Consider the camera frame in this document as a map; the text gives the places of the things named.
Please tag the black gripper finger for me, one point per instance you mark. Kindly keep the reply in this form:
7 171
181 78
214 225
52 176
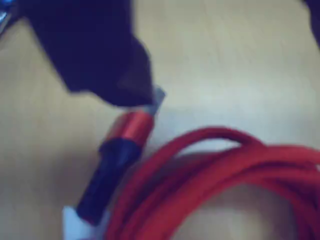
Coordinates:
87 50
313 15

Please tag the blue and black pen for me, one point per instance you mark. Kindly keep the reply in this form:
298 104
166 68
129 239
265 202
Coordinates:
3 16

